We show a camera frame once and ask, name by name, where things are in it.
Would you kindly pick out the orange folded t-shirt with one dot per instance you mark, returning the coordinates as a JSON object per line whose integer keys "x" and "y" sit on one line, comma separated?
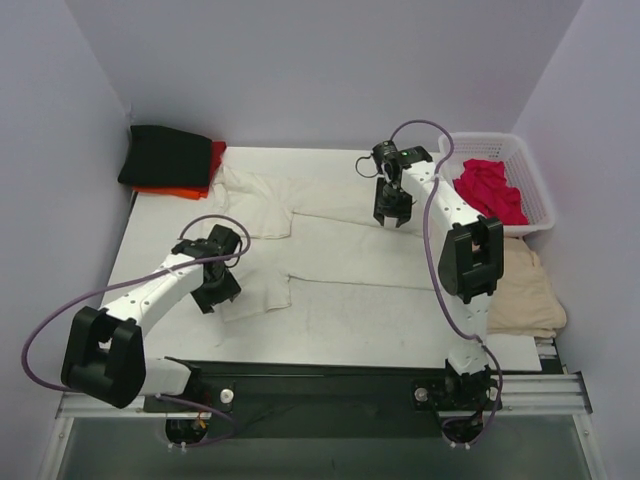
{"x": 185, "y": 193}

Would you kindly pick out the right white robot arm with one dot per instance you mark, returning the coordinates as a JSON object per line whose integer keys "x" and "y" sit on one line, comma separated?
{"x": 464, "y": 249}

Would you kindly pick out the cream white t-shirt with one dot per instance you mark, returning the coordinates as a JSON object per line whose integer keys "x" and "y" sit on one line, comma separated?
{"x": 313, "y": 246}

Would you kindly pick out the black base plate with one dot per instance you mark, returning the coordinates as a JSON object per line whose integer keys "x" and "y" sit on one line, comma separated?
{"x": 315, "y": 422}

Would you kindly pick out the magenta crumpled t-shirt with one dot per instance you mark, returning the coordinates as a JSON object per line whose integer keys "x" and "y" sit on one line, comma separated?
{"x": 483, "y": 185}

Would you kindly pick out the white plastic basket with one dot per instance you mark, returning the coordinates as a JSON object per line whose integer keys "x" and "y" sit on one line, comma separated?
{"x": 521, "y": 172}

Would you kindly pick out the black folded t-shirt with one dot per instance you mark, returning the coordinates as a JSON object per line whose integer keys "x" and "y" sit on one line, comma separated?
{"x": 163, "y": 157}

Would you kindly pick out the beige folded cloth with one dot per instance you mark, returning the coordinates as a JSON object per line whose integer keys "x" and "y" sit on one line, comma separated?
{"x": 525, "y": 302}

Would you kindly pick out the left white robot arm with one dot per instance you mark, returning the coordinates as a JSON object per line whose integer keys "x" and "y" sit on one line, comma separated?
{"x": 105, "y": 355}

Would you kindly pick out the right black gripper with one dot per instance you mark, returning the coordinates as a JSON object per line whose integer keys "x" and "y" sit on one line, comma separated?
{"x": 393, "y": 211}

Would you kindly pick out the aluminium mounting rail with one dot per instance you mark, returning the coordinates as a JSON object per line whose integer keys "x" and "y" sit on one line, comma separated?
{"x": 519, "y": 394}

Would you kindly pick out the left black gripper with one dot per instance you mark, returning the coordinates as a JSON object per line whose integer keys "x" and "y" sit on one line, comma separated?
{"x": 218, "y": 296}

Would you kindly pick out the red folded t-shirt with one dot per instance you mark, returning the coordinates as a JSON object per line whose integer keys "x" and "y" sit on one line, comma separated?
{"x": 218, "y": 149}

